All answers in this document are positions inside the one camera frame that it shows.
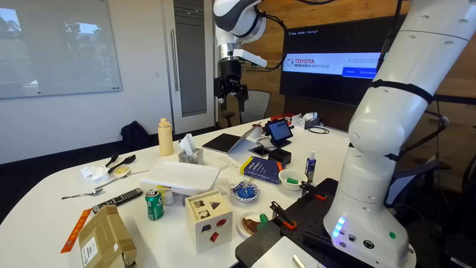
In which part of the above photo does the white plate with brown food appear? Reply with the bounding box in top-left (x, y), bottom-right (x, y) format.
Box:
top-left (237, 212), bottom-right (274, 238)

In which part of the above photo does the small black plastic spoon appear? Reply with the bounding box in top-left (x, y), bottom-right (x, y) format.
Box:
top-left (105, 152), bottom-right (121, 169)

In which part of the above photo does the small black box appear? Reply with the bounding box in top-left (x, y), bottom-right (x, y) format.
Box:
top-left (268, 148), bottom-right (294, 167)

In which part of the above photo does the grey tissue holder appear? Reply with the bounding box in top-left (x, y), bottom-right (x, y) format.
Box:
top-left (178, 133), bottom-right (206, 166)

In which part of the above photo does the glue bottle with blue cap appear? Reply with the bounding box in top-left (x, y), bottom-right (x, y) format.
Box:
top-left (305, 152), bottom-right (319, 186)

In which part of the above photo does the small white bowl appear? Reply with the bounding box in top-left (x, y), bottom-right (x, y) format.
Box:
top-left (279, 169), bottom-right (308, 194)

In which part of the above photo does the wooden shape sorter cube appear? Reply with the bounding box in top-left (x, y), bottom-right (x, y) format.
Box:
top-left (185, 189), bottom-right (236, 255)

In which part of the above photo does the small screen on stand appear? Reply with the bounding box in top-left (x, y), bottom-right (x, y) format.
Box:
top-left (262, 118), bottom-right (295, 149)

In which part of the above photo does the blue office chair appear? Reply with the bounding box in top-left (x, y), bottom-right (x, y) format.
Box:
top-left (384, 157), bottom-right (444, 209)

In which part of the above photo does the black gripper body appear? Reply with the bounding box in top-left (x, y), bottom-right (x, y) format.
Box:
top-left (215, 58), bottom-right (250, 102)

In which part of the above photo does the white crumpled plastic bag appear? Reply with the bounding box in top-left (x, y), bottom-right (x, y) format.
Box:
top-left (79, 164), bottom-right (111, 185)

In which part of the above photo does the brown cardboard box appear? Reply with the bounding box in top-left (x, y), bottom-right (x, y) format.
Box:
top-left (78, 206), bottom-right (139, 268)

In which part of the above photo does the white rectangular tray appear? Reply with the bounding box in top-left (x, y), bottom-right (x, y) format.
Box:
top-left (140, 161), bottom-right (224, 195)

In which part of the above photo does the large wall television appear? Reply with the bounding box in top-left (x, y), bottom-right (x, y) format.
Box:
top-left (279, 14), bottom-right (405, 109)

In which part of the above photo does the white door with glass panel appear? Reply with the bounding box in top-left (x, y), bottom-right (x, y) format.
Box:
top-left (163, 0), bottom-right (218, 136)

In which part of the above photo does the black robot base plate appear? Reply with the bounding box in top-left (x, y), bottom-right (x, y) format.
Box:
top-left (234, 177), bottom-right (363, 268)

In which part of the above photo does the black backpack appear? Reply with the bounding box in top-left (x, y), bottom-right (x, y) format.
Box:
top-left (120, 119), bottom-right (152, 149)

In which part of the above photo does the yellow squeeze bottle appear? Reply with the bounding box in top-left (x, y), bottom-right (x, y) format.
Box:
top-left (157, 116), bottom-right (176, 158)

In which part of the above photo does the large black plastic spoon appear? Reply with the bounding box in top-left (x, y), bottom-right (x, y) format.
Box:
top-left (108, 154), bottom-right (137, 176)

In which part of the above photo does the clear bowl with blue contents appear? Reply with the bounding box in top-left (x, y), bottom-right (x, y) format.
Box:
top-left (230, 180), bottom-right (262, 206)

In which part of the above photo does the small white cup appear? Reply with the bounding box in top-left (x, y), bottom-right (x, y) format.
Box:
top-left (160, 185), bottom-right (176, 207)

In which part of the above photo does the white desk device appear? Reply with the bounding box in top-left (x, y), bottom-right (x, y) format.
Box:
top-left (292, 110), bottom-right (331, 136)

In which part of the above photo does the silver laptop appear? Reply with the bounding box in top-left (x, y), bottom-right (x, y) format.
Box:
top-left (227, 125), bottom-right (273, 161)

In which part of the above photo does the orange ruler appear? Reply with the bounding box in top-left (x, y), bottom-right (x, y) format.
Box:
top-left (60, 209), bottom-right (94, 255)

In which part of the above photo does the wall whiteboard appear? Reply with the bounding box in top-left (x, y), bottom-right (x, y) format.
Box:
top-left (0, 0), bottom-right (124, 102)

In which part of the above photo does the blue book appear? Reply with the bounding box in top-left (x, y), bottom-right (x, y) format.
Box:
top-left (240, 155), bottom-right (285, 186)

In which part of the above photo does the black remote control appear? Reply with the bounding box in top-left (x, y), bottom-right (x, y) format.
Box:
top-left (91, 186), bottom-right (145, 215)

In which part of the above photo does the orange and black clamp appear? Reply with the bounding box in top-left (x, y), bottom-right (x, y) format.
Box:
top-left (270, 200), bottom-right (300, 233)

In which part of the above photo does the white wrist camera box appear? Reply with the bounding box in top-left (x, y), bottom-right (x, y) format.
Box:
top-left (233, 48), bottom-right (270, 69)

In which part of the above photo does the black flat tablet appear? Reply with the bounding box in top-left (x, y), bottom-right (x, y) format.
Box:
top-left (203, 133), bottom-right (243, 154)

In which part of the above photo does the wooden brush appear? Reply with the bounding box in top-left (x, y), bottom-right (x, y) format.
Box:
top-left (112, 166), bottom-right (133, 180)

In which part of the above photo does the green soda can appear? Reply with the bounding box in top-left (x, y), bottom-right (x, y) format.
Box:
top-left (145, 188), bottom-right (166, 222)

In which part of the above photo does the silver metal spoon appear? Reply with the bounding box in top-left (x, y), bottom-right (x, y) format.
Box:
top-left (60, 170), bottom-right (131, 201)

